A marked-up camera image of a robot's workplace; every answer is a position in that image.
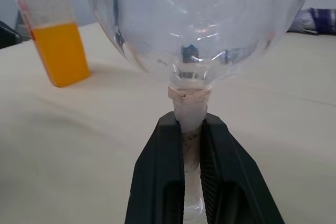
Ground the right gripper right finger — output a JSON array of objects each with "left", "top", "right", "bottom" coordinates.
[{"left": 199, "top": 113, "right": 286, "bottom": 224}]

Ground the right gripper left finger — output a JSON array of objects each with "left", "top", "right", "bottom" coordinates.
[{"left": 125, "top": 111, "right": 185, "bottom": 224}]

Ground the clear wine glass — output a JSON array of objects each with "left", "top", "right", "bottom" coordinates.
[{"left": 78, "top": 0, "right": 314, "bottom": 222}]

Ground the plastic bottle with orange liquid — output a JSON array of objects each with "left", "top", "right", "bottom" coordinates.
[{"left": 10, "top": 0, "right": 91, "bottom": 89}]

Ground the folded silver purple umbrella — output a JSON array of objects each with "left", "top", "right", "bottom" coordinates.
[{"left": 287, "top": 7, "right": 336, "bottom": 36}]

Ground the dark laptop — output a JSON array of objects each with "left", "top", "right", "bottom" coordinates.
[{"left": 0, "top": 8, "right": 30, "bottom": 50}]

